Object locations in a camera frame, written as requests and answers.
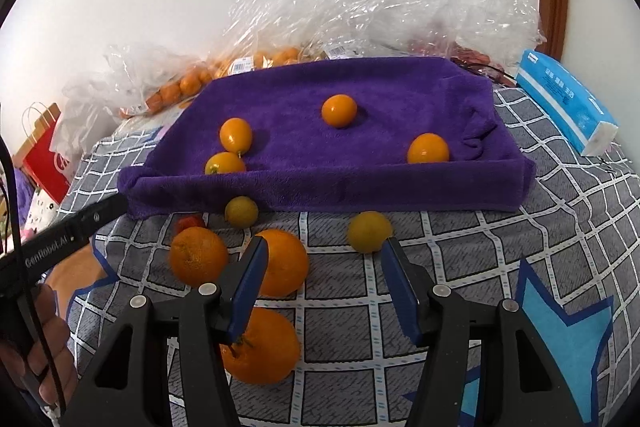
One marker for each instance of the red paper shopping bag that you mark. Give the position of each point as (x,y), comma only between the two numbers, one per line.
(47,169)

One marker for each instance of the grey checkered star blanket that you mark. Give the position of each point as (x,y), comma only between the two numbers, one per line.
(578,231)

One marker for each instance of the large orange mandarin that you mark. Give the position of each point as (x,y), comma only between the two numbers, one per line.
(197,256)
(288,264)
(266,353)

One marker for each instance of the small red tomato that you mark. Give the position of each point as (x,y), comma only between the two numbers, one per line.
(187,222)

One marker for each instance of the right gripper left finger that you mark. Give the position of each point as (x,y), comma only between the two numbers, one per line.
(126,382)

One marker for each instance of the larger green-yellow fruit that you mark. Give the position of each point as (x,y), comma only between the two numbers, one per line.
(368,231)

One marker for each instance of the oval orange kumquat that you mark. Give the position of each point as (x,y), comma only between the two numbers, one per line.
(236,136)

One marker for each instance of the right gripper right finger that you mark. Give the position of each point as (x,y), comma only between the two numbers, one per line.
(490,357)

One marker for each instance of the person's left hand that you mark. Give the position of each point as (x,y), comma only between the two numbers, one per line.
(57,333)

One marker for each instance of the crumpled clear plastic bag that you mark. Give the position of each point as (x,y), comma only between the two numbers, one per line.
(495,32)

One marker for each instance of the purple fleece towel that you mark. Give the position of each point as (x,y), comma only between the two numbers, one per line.
(297,162)

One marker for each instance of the small round orange kumquat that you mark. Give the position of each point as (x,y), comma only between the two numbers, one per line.
(427,148)

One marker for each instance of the plastic bag of kumquats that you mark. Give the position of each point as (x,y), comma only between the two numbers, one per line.
(145,79)

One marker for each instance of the blue tissue pack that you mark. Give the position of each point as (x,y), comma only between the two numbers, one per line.
(584,121)

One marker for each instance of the small green-yellow fruit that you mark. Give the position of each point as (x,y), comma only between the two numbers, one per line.
(241,212)

